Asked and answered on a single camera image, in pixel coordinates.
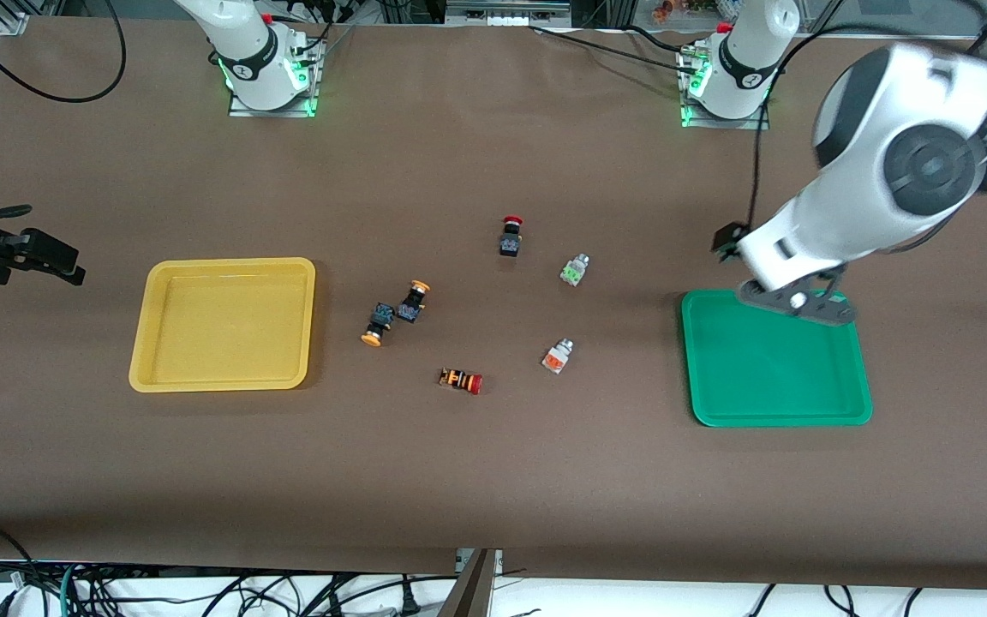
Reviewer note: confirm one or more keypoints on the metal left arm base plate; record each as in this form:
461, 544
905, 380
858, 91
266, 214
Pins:
750, 125

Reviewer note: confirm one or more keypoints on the yellow button black body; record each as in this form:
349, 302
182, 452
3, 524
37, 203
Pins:
410, 308
380, 319

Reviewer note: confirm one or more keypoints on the green plastic tray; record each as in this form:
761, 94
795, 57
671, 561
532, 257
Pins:
776, 377

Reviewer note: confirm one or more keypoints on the red button orange striped body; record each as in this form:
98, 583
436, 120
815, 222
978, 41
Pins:
459, 380

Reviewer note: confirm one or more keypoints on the small aluminium profile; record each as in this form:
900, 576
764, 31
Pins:
9, 21

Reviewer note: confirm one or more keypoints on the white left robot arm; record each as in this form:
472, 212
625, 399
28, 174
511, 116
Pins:
888, 103

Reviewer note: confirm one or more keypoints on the brown table support beam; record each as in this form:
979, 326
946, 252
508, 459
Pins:
469, 596

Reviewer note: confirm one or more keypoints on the orange white push button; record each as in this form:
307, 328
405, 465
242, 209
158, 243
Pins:
555, 360

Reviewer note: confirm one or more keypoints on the grey metal table bracket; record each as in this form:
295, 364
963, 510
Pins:
496, 561

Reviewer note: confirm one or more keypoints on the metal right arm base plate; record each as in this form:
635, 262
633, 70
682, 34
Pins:
288, 110

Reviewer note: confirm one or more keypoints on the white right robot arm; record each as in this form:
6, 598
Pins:
258, 77

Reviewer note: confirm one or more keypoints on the green white push button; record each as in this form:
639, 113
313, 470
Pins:
573, 272

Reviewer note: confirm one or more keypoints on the aluminium frame profile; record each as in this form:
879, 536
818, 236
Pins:
502, 13

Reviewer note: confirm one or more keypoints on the yellow plastic tray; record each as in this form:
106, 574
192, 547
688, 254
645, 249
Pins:
228, 326

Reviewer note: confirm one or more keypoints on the red button black body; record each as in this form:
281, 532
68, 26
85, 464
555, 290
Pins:
510, 244

